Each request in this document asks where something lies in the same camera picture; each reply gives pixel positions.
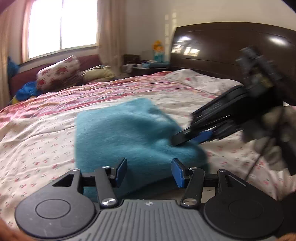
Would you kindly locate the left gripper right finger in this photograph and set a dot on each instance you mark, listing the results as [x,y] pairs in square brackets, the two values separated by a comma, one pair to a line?
[193,180]

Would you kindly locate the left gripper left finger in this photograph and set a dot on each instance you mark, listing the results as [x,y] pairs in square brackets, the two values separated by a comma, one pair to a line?
[105,179]

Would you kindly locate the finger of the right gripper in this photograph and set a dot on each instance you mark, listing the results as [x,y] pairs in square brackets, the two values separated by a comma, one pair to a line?
[204,136]
[185,136]

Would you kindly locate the teal fuzzy sweater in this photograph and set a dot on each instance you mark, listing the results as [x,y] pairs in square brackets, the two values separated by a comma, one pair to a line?
[140,132]

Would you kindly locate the gloved right hand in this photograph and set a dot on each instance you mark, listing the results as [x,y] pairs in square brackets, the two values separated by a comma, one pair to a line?
[274,138]

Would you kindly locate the dark wooden headboard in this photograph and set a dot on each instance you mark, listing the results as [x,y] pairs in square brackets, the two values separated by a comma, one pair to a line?
[213,48]

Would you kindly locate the cherry print bed sheet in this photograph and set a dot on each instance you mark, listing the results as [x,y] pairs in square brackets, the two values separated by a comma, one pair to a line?
[37,135]

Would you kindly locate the dark nightstand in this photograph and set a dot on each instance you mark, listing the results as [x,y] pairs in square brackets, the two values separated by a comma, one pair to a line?
[134,66]

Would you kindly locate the yellow blue toy bottle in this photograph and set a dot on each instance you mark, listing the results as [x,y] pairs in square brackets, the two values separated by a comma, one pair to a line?
[158,51]

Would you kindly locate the yellow pillow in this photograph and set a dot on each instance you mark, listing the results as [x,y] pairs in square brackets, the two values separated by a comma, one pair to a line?
[100,73]

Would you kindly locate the floral red white pillow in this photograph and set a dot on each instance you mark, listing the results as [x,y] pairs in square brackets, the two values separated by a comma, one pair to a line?
[61,75]

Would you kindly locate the beige curtain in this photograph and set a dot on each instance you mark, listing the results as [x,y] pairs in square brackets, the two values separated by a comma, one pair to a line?
[111,33]
[12,18]

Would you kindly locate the blue cloth pile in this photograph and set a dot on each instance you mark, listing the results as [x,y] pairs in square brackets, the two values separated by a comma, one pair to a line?
[28,91]

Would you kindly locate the maroon window bench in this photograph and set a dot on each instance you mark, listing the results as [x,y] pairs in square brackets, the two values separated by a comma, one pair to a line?
[24,77]

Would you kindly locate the window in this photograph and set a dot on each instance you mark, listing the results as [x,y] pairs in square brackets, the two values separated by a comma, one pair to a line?
[54,26]

